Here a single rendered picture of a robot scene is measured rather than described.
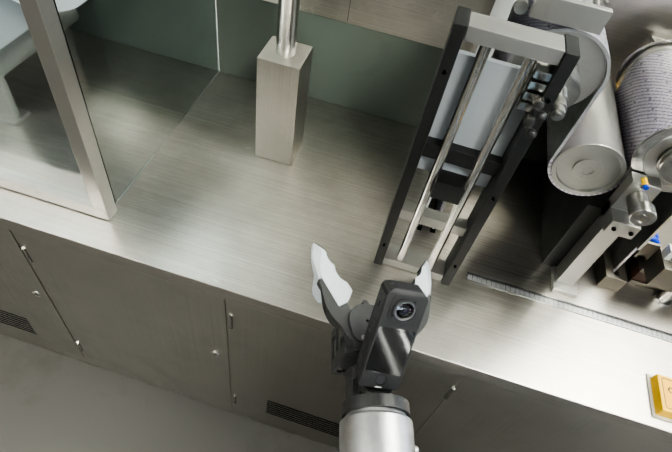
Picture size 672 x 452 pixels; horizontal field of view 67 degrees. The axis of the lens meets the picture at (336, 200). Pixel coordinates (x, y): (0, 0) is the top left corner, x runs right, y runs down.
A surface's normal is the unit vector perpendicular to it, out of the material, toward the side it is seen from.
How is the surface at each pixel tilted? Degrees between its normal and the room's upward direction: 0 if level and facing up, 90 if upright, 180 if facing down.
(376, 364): 58
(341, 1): 90
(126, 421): 0
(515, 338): 0
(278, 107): 90
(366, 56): 90
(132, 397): 0
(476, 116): 90
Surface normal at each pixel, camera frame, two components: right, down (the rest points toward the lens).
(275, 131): -0.27, 0.70
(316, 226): 0.13, -0.65
